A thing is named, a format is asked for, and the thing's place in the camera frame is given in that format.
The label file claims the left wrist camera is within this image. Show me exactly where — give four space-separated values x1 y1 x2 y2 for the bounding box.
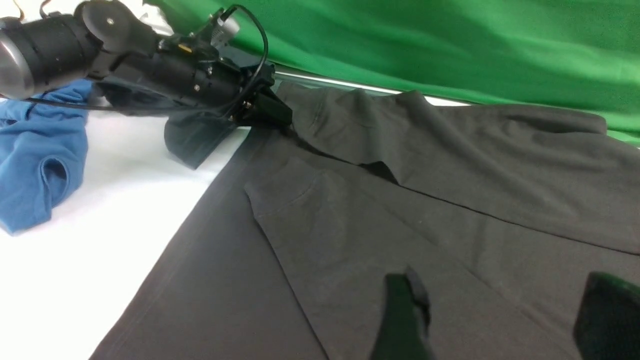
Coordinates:
192 8 240 49

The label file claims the blue crumpled shirt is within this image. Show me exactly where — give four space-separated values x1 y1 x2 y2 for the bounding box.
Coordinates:
0 79 93 235

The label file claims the black left camera cable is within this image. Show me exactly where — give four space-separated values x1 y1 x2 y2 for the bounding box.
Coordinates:
25 4 270 112

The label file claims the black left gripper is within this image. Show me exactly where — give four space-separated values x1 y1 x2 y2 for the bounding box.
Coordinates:
95 36 293 128

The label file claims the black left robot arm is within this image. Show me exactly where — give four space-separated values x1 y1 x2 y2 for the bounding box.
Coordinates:
0 0 293 128

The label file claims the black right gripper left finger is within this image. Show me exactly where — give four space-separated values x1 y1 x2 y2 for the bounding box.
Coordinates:
369 266 436 360

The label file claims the green backdrop cloth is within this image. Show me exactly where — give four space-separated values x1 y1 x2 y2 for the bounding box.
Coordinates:
145 0 640 146

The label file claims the dark teal crumpled shirt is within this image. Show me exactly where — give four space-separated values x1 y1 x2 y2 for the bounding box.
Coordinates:
118 54 256 169

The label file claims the dark gray long-sleeve shirt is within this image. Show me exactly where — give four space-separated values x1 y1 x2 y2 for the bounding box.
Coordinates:
90 82 639 360

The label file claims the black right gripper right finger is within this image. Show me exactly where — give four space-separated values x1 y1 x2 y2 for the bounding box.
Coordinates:
573 272 640 360

